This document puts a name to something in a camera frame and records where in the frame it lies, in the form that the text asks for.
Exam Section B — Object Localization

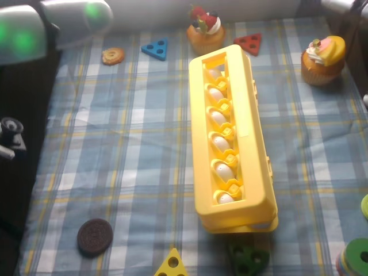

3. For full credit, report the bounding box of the red triangle block with holes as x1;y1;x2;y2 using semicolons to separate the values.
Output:
233;33;263;57

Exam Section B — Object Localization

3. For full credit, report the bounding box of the yellow pink topped toy cupcake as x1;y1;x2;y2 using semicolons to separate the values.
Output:
300;35;346;87

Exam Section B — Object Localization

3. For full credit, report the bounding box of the dark chocolate sandwich cookie toy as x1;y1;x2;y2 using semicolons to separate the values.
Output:
76;218;114;255

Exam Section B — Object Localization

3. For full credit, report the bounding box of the tan toy biscuit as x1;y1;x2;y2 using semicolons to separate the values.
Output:
102;47;126;66

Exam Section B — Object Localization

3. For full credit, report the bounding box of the colourful ring stacking toy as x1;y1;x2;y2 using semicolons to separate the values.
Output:
335;237;368;276

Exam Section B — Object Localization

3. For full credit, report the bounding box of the blue triangle block with holes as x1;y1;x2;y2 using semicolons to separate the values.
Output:
140;37;169;62

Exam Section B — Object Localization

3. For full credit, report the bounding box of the green triangle block with holes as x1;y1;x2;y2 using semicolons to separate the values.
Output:
228;241;271;276

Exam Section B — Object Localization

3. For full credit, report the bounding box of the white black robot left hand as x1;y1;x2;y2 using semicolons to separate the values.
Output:
0;0;115;64

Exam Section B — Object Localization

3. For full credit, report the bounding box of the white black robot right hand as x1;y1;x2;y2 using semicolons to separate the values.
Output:
320;0;368;15

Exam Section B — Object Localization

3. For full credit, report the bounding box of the blue yellow plaid cloth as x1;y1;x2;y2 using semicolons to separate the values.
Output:
17;17;368;276

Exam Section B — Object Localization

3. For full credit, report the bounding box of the yellow plastic egg carton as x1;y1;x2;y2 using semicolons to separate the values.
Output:
188;44;279;235

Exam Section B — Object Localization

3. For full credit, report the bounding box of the yellow triangle block with holes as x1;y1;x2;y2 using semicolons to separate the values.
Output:
154;248;189;276

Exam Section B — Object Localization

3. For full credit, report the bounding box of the strawberry topped toy cupcake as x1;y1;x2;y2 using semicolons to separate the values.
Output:
186;4;227;56

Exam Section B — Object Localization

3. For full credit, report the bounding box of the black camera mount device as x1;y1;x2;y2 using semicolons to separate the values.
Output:
0;116;27;160

